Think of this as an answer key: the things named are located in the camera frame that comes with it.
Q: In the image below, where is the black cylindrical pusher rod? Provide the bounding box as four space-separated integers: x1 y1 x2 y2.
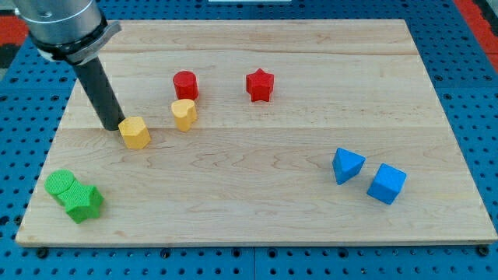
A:
73 58 125 131

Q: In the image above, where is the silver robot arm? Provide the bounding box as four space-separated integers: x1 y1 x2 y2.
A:
13 0 125 131

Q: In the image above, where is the yellow heart block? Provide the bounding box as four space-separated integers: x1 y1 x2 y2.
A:
170 99 198 131

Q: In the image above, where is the yellow hexagon block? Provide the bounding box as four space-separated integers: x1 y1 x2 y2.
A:
118 117 151 149

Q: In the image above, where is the red cylinder block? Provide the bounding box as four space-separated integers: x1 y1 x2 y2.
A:
173 71 199 100

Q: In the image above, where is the green cylinder block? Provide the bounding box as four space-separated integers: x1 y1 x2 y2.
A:
44 170 75 206

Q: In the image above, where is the green star block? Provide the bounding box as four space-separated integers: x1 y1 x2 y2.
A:
57 180 104 224

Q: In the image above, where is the red star block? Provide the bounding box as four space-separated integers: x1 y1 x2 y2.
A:
246 68 275 102

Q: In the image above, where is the wooden board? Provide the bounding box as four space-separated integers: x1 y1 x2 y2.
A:
16 19 497 247

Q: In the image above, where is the blue triangle block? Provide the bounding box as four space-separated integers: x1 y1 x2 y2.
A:
331 148 366 185

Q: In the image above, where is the blue cube block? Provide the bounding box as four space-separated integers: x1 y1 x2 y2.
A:
366 163 407 205

